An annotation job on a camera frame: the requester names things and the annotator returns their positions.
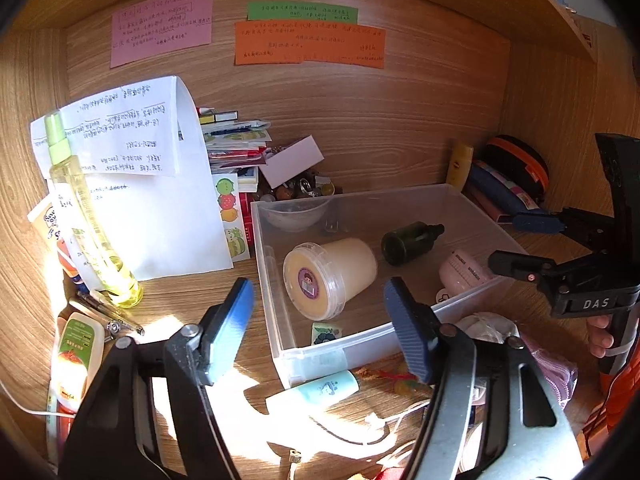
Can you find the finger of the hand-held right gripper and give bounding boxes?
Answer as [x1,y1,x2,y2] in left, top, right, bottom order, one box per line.
[511,206,618,253]
[487,251,596,288]

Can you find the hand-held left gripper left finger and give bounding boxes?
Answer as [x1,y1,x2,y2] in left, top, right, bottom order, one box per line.
[57,277,256,480]

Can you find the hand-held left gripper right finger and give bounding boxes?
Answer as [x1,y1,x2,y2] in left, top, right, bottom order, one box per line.
[384,277,583,480]

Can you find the white round plastic jar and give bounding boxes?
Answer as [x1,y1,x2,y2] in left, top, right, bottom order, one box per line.
[283,238,378,321]

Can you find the clear plastic storage box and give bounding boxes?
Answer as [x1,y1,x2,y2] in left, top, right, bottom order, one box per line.
[250,183,532,390]

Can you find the person's right forearm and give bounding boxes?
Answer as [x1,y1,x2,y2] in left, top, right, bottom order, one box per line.
[580,355,640,458]

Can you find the wooden desktop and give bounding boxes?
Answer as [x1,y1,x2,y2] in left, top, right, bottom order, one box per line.
[0,180,618,480]

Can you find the person's right hand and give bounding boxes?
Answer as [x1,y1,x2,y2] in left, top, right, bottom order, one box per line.
[587,315,613,359]

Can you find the gourd charm with red tassel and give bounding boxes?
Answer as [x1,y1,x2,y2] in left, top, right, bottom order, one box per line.
[354,364,433,397]

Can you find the dark blue pencil pouch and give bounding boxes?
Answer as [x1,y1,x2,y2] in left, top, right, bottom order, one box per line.
[464,160,543,222]

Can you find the small pink plastic gadget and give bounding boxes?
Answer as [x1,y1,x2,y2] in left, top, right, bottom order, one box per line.
[435,249,501,306]

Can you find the black orange zip case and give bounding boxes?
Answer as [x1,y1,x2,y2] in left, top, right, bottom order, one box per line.
[482,135,550,207]

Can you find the white cloth pouch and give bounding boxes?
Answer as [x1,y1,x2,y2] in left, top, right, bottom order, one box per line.
[454,312,521,345]

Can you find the small flower sticker card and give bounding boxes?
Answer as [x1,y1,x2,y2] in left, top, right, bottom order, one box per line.
[311,322,346,347]

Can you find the dark green dropper bottle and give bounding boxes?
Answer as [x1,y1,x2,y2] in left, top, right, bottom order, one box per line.
[381,222,446,267]

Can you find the yellow tube bottle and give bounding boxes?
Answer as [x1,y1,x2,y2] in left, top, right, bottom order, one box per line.
[445,142,475,191]

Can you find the fruit sticker sheet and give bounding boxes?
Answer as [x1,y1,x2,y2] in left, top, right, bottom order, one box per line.
[212,172,251,261]

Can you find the mint green tube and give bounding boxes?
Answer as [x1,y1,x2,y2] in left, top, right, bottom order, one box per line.
[265,370,360,416]

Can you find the pink purple knit cloth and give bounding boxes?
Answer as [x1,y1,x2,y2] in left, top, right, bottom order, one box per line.
[517,334,579,411]

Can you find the clear plastic bowl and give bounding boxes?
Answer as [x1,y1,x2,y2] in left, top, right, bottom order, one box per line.
[260,195,334,233]

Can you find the metal pen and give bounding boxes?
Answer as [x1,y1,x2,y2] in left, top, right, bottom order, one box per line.
[67,291,146,337]

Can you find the white handwritten paper sheets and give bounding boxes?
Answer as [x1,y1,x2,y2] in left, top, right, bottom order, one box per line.
[30,76,234,282]

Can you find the white green tube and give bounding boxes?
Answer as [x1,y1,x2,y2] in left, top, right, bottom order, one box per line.
[50,312,106,414]

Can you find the small white cardboard box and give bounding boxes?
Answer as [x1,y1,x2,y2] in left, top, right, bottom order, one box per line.
[258,136,325,189]

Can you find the stack of books and cards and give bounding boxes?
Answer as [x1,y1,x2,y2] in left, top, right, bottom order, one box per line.
[197,107,274,193]

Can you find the yellow-green spray bottle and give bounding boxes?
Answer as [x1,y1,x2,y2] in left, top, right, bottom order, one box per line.
[44,112,144,309]

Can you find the white cartoon cream tube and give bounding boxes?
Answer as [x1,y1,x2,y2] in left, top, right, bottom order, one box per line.
[27,195,76,281]

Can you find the orange paper note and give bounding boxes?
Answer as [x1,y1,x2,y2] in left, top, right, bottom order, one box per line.
[234,20,387,70]

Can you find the pink paper note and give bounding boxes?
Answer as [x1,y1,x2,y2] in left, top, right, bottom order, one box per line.
[110,0,213,69]

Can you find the green paper note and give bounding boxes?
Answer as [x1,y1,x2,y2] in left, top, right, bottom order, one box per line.
[246,1,360,25]

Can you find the white cable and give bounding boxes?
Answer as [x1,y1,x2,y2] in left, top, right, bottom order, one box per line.
[0,379,77,417]

